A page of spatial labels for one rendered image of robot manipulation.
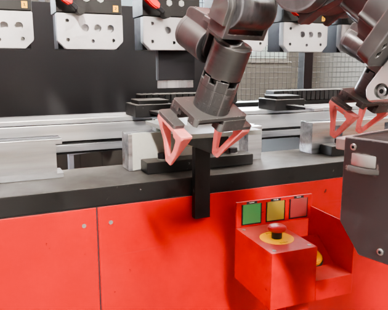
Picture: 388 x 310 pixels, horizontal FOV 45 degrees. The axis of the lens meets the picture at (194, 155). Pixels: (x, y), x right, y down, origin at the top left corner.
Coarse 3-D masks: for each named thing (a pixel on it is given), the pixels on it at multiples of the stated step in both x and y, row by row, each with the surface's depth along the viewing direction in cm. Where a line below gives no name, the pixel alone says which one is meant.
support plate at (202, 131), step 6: (156, 120) 120; (156, 126) 112; (186, 126) 108; (192, 126) 108; (198, 126) 108; (204, 126) 108; (210, 126) 108; (192, 132) 98; (198, 132) 98; (204, 132) 98; (210, 132) 98; (222, 132) 99; (228, 132) 100; (252, 132) 102; (258, 132) 102; (192, 138) 96
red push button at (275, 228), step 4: (272, 224) 99; (276, 224) 99; (280, 224) 99; (268, 228) 98; (272, 228) 97; (276, 228) 97; (280, 228) 97; (284, 228) 97; (272, 232) 98; (276, 232) 97; (280, 232) 97; (272, 236) 98; (276, 236) 98; (280, 236) 98
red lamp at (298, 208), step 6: (300, 198) 110; (306, 198) 110; (294, 204) 109; (300, 204) 110; (306, 204) 111; (294, 210) 110; (300, 210) 110; (306, 210) 111; (294, 216) 110; (300, 216) 110
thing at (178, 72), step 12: (156, 60) 120; (168, 60) 120; (180, 60) 121; (192, 60) 122; (156, 72) 120; (168, 72) 120; (180, 72) 121; (192, 72) 123; (168, 84) 122; (180, 84) 123; (192, 84) 124
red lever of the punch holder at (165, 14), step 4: (144, 0) 109; (148, 0) 108; (152, 0) 108; (156, 0) 109; (148, 4) 110; (152, 4) 108; (156, 4) 109; (156, 8) 109; (160, 8) 110; (160, 12) 111; (164, 12) 109; (168, 12) 110; (160, 16) 112; (164, 16) 110; (168, 16) 110
